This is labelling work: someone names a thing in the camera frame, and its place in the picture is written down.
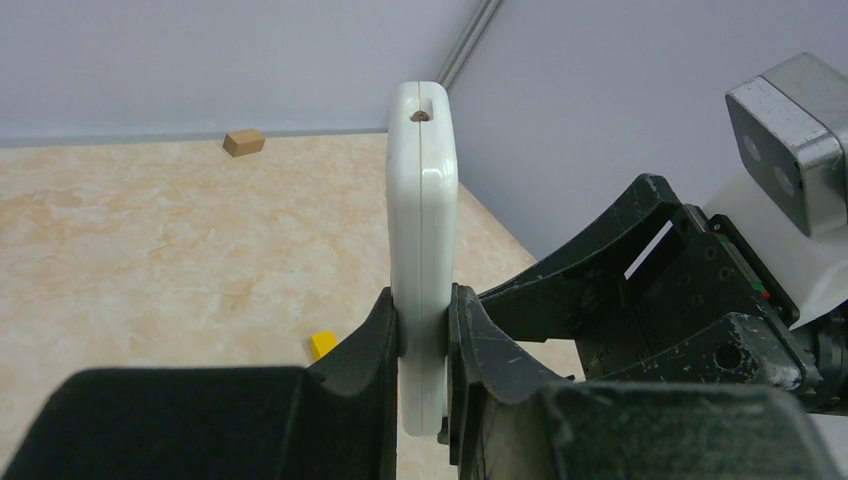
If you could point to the white battery cover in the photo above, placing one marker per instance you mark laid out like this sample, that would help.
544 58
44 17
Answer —
646 251

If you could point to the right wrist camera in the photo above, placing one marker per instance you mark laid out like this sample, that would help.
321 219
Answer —
789 203

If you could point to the brown wooden block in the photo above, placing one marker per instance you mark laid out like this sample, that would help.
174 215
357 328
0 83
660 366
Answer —
243 142

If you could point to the white remote control back up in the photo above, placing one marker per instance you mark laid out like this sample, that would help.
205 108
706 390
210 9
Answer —
421 186

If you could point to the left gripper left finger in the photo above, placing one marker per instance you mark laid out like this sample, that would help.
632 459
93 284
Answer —
335 419

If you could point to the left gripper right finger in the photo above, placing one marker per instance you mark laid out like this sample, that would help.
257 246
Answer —
511 417

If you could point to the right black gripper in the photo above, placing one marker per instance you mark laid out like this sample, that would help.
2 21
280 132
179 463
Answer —
699 310

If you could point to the yellow block centre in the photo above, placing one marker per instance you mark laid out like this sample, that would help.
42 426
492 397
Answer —
321 344

